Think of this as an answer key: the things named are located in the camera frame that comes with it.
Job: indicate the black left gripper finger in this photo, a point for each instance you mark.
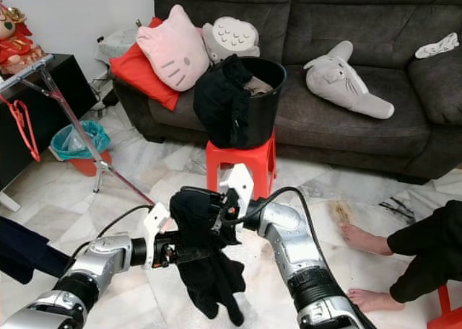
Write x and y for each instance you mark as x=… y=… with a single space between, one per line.
x=193 y=255

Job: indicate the black garment green logo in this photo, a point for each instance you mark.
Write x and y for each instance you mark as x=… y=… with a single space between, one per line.
x=206 y=271

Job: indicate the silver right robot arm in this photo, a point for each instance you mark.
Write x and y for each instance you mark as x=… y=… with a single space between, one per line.
x=303 y=260

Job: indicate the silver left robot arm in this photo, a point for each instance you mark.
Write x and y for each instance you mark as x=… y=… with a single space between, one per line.
x=101 y=264

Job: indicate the red plastic hanger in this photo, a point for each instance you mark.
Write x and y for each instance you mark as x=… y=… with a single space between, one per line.
x=29 y=130

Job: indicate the black plastic bucket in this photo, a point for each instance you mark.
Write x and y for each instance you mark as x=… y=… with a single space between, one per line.
x=267 y=112

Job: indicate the dark crumpled garment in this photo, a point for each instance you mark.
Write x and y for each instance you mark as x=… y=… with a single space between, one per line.
x=224 y=102

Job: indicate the red plastic bin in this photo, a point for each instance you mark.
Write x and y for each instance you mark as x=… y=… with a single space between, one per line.
x=90 y=164

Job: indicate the beige cloth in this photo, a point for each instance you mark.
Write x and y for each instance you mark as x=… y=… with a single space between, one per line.
x=260 y=87

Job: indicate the black shirt white print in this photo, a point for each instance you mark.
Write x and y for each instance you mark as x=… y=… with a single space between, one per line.
x=29 y=246

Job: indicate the person bare foot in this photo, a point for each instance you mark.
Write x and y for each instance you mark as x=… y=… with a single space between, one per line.
x=364 y=240
x=375 y=300

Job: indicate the teal plastic bag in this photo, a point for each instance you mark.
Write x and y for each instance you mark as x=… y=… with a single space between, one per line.
x=61 y=147

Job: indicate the red cushion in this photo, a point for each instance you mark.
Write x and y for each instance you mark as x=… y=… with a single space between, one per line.
x=137 y=76

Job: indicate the silver clothes rack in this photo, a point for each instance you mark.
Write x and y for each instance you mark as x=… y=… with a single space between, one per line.
x=72 y=116

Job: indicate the pink plush pillow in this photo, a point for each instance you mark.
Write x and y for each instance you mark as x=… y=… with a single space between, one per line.
x=173 y=51

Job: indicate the grey pink plush toy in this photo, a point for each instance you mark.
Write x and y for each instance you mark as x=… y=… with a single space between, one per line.
x=232 y=37

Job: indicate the black television console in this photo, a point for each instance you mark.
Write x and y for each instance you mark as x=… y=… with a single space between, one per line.
x=36 y=127

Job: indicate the white side table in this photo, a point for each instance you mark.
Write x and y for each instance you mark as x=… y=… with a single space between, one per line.
x=115 y=44

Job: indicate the person leg black trousers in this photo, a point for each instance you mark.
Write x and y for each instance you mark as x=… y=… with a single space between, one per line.
x=429 y=249

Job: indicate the red gold fortune figurine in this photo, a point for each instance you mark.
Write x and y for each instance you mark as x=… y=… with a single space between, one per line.
x=18 y=44

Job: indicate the small white plush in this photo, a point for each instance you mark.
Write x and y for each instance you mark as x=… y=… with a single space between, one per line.
x=437 y=46

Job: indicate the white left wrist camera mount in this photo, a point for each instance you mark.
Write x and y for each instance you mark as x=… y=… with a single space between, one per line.
x=157 y=224

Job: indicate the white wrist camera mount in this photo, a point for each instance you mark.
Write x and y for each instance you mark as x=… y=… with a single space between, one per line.
x=157 y=224
x=240 y=188

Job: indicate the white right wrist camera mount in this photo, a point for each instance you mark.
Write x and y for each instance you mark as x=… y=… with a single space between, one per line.
x=240 y=188

